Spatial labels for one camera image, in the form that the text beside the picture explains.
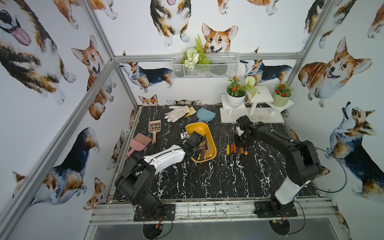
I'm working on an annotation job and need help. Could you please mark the yellow plastic storage box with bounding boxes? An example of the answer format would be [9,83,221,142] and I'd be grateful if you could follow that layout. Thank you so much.
[185,122,218,163]

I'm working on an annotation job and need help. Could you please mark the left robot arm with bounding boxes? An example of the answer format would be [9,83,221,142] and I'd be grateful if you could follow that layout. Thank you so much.
[115,132,205,213]

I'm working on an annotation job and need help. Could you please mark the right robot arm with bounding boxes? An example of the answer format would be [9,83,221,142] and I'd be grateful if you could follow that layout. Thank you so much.
[236,115,323,215]

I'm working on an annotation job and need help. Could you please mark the white stepped plant stand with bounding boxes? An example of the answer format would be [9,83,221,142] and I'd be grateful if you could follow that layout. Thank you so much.
[220,85,295,124]

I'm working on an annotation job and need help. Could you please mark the blue plastic dustpan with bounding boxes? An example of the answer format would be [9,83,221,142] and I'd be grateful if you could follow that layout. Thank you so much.
[197,108,216,123]

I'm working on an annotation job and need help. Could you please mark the yellow cloth under glove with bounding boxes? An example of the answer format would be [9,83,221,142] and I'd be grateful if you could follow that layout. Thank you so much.
[185,107,197,118]

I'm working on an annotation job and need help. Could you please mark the white work glove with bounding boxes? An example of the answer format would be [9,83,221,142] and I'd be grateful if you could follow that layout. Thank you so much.
[164,106,191,123]

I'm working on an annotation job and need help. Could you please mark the white pot red flowers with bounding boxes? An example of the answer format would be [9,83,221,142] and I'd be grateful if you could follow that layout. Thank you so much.
[226,77,247,109]

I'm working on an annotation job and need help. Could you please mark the brown plastic slotted scoop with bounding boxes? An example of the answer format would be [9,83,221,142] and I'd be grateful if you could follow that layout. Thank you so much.
[149,120,162,144]

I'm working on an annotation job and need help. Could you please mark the white hydrangea flower sprig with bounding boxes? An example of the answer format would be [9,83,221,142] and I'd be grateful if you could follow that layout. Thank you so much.
[242,76,258,99]

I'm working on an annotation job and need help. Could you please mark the green pot red flowers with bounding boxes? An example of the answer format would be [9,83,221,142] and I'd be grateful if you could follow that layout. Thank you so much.
[272,82,292,107]

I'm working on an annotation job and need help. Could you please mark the pink hand brush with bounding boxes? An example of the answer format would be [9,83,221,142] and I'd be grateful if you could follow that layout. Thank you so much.
[124,134,152,160]

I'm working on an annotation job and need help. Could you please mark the green fern with white flowers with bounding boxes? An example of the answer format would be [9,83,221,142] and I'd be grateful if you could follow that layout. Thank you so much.
[181,35,210,71]

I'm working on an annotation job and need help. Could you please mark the white wire wall basket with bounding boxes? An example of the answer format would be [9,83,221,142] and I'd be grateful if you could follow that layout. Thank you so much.
[172,53,240,80]

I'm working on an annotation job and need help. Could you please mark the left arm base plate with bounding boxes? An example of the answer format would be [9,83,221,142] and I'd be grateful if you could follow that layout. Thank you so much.
[134,204,176,222]

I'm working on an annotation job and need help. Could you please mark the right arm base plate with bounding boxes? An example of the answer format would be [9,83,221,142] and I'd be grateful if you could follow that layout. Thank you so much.
[254,200,298,218]

